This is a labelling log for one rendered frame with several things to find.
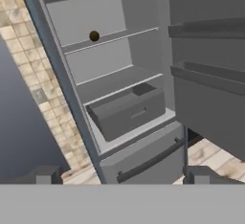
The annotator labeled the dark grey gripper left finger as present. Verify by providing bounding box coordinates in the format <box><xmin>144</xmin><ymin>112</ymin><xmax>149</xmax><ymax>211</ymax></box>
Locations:
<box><xmin>12</xmin><ymin>166</ymin><xmax>63</xmax><ymax>185</ymax></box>

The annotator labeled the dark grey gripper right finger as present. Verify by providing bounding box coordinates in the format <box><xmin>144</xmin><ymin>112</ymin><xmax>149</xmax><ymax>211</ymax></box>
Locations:
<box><xmin>183</xmin><ymin>166</ymin><xmax>244</xmax><ymax>185</ymax></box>

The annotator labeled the dark grey cabinet panel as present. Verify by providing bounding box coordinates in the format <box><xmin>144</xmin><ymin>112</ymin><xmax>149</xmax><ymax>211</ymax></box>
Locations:
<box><xmin>0</xmin><ymin>35</ymin><xmax>72</xmax><ymax>184</ymax></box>

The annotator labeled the dark green avocado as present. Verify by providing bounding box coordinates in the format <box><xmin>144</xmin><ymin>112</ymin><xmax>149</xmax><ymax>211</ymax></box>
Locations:
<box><xmin>88</xmin><ymin>30</ymin><xmax>100</xmax><ymax>43</ymax></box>

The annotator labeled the grey freezer drawer front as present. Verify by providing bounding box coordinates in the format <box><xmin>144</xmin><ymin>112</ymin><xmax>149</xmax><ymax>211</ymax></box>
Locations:
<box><xmin>99</xmin><ymin>121</ymin><xmax>188</xmax><ymax>185</ymax></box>

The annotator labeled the grey fridge crisper drawer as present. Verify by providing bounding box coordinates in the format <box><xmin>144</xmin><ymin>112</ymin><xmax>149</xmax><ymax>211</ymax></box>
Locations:
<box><xmin>85</xmin><ymin>83</ymin><xmax>167</xmax><ymax>143</ymax></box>

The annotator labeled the grey fridge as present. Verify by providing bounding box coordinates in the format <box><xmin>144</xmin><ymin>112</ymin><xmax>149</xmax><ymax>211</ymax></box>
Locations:
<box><xmin>14</xmin><ymin>0</ymin><xmax>188</xmax><ymax>185</ymax></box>

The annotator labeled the grey fridge door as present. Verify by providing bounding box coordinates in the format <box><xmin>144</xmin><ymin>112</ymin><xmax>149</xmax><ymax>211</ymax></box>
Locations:
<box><xmin>165</xmin><ymin>0</ymin><xmax>245</xmax><ymax>163</ymax></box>

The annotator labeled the dark freezer drawer handle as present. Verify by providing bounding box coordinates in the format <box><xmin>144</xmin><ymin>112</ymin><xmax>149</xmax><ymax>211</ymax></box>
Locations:
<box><xmin>116</xmin><ymin>137</ymin><xmax>187</xmax><ymax>184</ymax></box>

